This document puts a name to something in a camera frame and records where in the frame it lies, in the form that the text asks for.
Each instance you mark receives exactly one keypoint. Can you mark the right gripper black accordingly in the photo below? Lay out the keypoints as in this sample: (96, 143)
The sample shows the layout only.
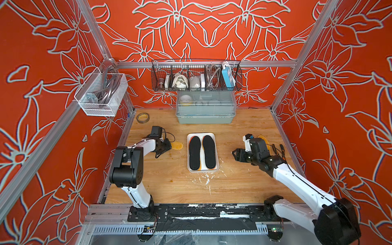
(240, 152)

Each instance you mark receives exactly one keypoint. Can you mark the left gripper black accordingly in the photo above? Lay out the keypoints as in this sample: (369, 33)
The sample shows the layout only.
(167, 146)

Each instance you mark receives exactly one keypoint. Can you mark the black insole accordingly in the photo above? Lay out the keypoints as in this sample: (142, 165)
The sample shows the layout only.
(209, 152)
(194, 153)

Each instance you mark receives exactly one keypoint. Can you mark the white storage tray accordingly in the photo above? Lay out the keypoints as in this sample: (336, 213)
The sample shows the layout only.
(202, 156)

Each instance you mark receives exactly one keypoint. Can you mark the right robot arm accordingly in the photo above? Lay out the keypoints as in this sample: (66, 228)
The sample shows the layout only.
(333, 221)

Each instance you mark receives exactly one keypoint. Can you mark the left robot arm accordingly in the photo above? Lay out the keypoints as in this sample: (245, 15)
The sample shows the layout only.
(127, 170)

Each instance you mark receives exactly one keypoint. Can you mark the grey lidded storage bin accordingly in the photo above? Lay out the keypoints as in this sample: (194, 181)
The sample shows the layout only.
(216, 107)

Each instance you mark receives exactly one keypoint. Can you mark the blue box in basket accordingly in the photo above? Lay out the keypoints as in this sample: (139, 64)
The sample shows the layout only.
(227, 75)

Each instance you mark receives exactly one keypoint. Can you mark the tape roll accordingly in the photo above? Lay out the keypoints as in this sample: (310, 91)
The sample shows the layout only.
(143, 118)

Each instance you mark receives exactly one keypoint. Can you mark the white cloth in basket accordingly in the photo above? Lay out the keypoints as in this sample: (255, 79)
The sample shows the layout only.
(180, 81)

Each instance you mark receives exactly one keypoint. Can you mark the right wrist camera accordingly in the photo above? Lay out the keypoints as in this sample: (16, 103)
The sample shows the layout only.
(246, 140)

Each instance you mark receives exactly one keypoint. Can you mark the orange handled pliers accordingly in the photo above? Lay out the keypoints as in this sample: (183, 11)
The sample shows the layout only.
(280, 151)

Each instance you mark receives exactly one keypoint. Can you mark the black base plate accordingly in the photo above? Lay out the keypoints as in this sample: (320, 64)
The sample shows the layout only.
(166, 212)

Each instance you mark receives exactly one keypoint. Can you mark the black wire wall basket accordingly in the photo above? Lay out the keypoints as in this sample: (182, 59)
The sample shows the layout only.
(202, 74)

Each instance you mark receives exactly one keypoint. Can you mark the clear plastic wall basket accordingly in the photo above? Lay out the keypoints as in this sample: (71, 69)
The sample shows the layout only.
(102, 94)

